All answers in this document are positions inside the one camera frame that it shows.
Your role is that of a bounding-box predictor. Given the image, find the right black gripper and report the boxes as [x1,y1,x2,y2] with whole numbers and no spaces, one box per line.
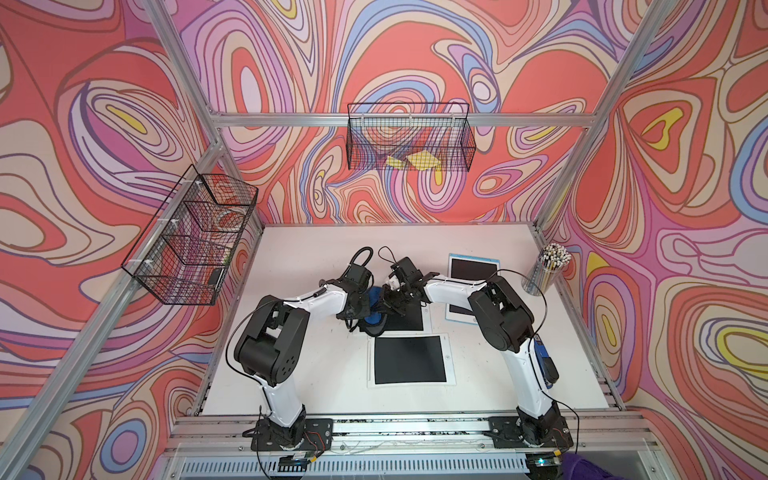
[373,284,414,317]

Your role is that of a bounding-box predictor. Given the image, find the blue microfibre cloth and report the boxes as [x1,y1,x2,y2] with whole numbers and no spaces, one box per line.
[357,286,388,338]

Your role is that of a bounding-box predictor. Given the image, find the blue-edged white drawing tablet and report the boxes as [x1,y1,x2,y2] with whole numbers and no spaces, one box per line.
[445,253,501,325]

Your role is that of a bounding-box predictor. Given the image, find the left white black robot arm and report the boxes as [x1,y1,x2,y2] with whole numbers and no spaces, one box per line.
[233,264,374,428]

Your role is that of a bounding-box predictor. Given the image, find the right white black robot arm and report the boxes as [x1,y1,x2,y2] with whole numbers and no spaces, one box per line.
[377,257,561,429]

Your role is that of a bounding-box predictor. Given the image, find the yellow sticky notes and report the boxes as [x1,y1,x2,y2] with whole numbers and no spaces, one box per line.
[384,150,442,171]

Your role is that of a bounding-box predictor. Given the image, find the cup of pencils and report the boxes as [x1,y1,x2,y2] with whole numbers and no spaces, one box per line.
[521,243,572,296]

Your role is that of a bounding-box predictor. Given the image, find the purple cloth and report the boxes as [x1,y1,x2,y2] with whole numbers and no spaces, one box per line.
[561,453,625,480]

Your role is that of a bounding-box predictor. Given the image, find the black wire basket back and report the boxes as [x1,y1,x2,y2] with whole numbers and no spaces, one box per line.
[346,100,477,172]

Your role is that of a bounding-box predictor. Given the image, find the black wire basket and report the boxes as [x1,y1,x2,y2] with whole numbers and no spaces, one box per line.
[121,166,258,306]
[346,100,477,172]

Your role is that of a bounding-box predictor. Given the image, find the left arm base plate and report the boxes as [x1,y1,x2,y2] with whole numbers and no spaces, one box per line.
[250,418,334,453]

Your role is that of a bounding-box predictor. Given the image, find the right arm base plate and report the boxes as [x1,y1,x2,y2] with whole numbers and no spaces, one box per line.
[481,416,575,451]

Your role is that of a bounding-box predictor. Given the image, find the black wire basket left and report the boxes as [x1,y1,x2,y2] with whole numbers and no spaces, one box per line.
[121,166,258,306]

